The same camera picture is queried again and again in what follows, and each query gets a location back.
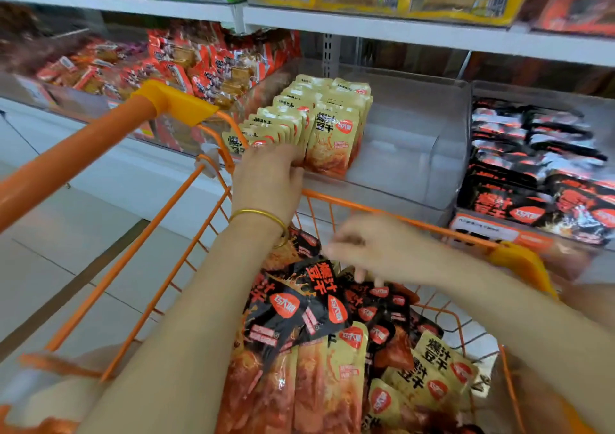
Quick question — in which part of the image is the person's left forearm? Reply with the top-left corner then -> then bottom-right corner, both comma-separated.
77,220 -> 290,434

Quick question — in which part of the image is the stack of orange trimmed packets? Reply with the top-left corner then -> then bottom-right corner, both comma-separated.
533,0 -> 615,36

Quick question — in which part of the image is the person's right hand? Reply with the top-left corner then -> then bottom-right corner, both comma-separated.
322,213 -> 438,286

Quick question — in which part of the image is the person's right forearm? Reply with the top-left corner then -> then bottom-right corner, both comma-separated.
423,241 -> 615,434

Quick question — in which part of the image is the pile of black orange snacks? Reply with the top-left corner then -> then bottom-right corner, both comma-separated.
216,227 -> 486,434

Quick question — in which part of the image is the person's left hand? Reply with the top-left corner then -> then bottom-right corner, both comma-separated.
231,141 -> 306,227

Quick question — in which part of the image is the person's right leg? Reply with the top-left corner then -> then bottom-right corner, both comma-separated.
552,280 -> 615,339

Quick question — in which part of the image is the pile of red tan packets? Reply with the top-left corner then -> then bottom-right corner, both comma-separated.
37,28 -> 301,113

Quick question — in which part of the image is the row of yellow orange snacks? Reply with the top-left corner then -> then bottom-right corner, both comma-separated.
223,74 -> 318,161

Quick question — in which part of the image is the orange shopping cart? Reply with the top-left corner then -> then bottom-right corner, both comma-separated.
0,78 -> 592,434

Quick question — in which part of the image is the gold bracelet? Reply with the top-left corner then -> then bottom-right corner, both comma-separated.
229,208 -> 290,233

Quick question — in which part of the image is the heap of dark brown packets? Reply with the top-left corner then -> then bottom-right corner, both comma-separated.
0,6 -> 97,73

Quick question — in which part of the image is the orange price tag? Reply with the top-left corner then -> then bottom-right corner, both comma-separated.
448,213 -> 561,257

